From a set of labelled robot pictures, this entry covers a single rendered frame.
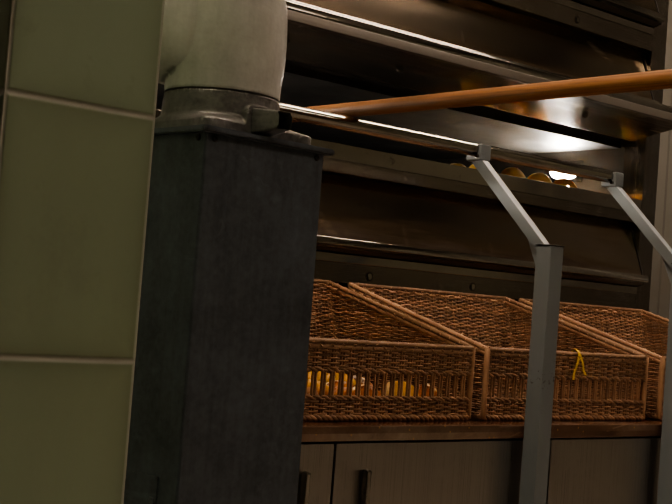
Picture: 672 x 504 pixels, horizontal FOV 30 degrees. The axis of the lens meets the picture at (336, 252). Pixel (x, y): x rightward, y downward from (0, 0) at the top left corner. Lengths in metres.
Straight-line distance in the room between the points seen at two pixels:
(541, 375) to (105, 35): 1.92
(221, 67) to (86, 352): 0.89
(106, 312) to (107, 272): 0.02
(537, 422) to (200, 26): 1.28
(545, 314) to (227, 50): 1.18
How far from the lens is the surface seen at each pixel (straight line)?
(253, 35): 1.63
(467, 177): 3.28
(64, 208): 0.75
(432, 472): 2.47
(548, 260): 2.60
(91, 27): 0.77
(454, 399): 2.57
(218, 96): 1.61
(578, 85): 2.14
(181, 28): 1.63
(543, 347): 2.59
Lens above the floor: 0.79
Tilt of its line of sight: 3 degrees up
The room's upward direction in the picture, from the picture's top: 4 degrees clockwise
